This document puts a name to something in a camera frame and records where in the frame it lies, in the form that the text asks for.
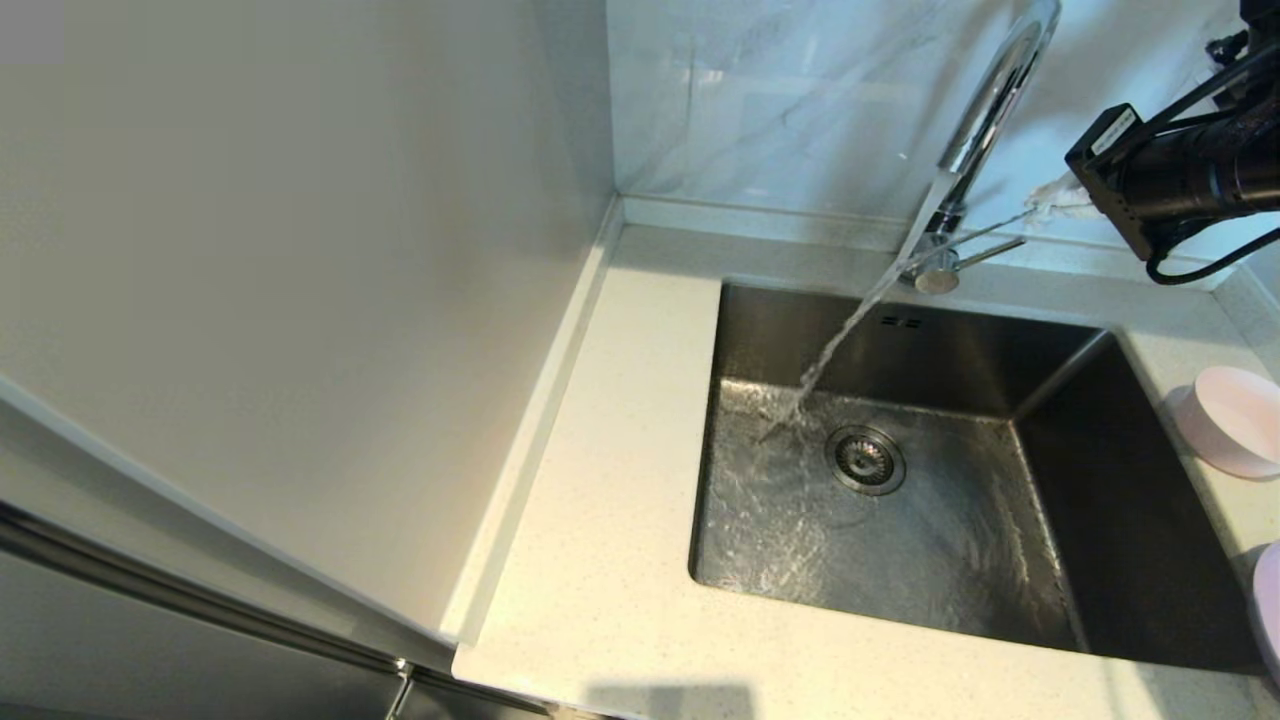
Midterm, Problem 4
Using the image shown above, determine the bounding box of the chrome bar handle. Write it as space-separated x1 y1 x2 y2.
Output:
0 488 416 681

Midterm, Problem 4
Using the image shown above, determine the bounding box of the white tall cabinet panel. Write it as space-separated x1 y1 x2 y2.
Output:
0 0 616 669

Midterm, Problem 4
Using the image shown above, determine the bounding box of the black camera cable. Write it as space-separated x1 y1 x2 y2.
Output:
1145 40 1280 287

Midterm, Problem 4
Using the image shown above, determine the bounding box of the lilac plate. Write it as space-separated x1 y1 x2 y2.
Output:
1252 543 1280 683

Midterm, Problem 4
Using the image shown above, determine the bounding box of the running water stream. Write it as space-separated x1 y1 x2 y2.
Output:
760 175 953 446

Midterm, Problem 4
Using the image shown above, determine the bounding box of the pink bowl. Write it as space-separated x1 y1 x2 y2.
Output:
1172 366 1280 479

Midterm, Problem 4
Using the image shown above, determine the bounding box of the metal spoon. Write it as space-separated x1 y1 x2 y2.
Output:
895 195 1061 276

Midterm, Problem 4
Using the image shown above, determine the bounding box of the chrome gooseneck faucet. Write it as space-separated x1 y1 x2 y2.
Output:
898 0 1063 296

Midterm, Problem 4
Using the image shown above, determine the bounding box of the grey appliance front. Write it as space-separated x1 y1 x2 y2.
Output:
0 485 561 720

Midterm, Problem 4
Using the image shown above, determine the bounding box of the stainless steel sink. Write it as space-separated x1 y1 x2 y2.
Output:
688 280 1266 673

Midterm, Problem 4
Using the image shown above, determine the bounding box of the round metal drain strainer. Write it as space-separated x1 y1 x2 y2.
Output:
825 426 907 497

